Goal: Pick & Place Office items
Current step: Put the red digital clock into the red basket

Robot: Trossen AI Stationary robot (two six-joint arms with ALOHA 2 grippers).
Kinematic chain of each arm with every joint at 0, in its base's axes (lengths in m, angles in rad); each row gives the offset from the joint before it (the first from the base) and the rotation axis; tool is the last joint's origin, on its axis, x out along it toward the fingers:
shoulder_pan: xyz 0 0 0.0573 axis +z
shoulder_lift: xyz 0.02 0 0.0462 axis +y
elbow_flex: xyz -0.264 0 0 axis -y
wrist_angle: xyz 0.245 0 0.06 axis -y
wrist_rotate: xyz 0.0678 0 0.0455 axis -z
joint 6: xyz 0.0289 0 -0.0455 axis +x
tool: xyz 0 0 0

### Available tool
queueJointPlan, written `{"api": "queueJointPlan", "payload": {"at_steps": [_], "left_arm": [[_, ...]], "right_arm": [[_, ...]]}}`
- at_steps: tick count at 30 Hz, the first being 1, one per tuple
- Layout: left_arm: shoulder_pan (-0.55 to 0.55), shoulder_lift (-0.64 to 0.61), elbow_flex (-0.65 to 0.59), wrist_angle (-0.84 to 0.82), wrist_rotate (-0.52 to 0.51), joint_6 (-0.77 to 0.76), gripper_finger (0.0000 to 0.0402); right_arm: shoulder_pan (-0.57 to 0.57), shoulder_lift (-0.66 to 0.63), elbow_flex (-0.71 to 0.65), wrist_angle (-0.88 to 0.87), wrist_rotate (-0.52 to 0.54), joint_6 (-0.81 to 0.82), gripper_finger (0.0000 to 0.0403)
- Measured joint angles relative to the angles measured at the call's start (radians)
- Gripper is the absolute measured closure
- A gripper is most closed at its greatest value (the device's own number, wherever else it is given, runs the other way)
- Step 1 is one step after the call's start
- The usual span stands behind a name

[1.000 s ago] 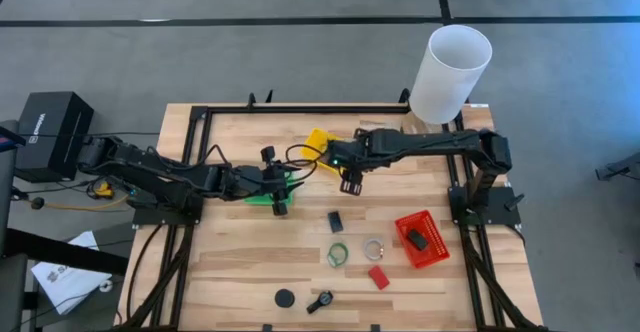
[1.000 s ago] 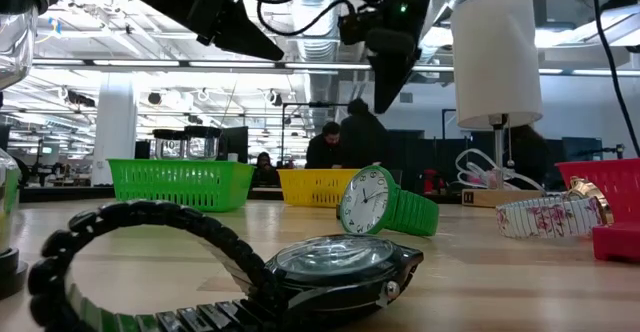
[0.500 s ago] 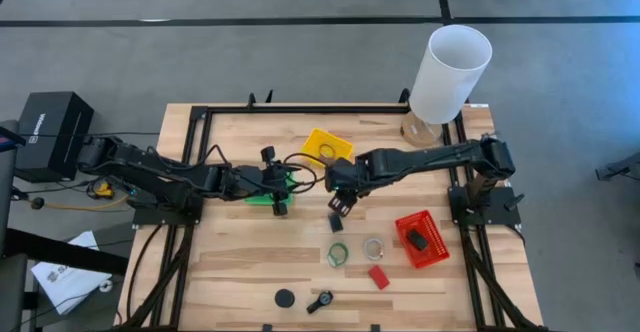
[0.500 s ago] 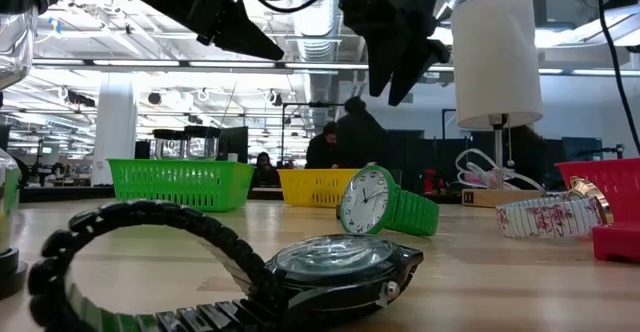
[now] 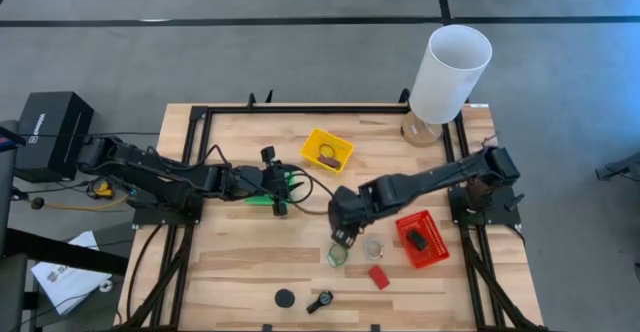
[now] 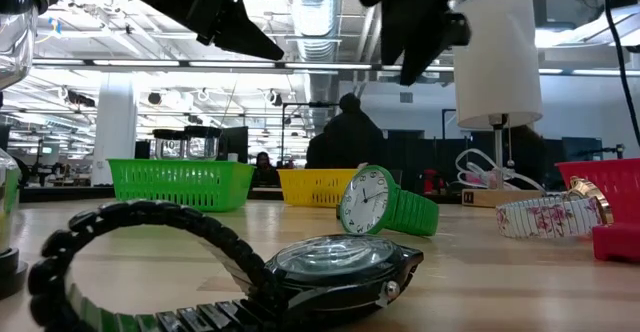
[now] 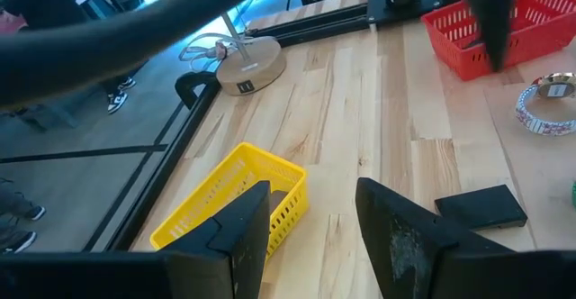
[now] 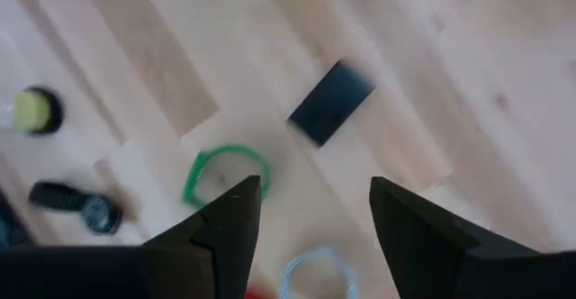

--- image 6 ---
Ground green wristwatch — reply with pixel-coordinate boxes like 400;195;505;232
335;164;441;238

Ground white floral band wristwatch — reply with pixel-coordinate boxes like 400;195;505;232
494;175;615;240

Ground black wristwatch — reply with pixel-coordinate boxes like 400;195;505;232
27;199;426;332

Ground red rectangular block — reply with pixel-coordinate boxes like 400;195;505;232
592;221;640;264

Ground white shade wooden table lamp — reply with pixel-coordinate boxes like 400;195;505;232
452;0;547;209

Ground person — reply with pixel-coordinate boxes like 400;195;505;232
304;93;386;171
252;150;276;188

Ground white building column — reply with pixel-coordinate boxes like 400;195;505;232
91;71;138;187

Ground green plastic basket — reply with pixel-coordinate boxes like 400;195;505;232
107;158;256;213

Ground yellow plastic basket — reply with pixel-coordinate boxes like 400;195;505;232
277;167;360;209

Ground red plastic basket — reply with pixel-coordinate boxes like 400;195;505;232
555;157;640;226

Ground silver ventilation duct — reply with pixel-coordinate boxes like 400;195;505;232
289;0;349;133

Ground white lamp cord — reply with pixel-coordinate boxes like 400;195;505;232
454;147;547;194

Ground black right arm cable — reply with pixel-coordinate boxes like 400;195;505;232
602;0;640;148

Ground black aluminium rig frame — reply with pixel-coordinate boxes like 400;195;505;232
18;185;115;204

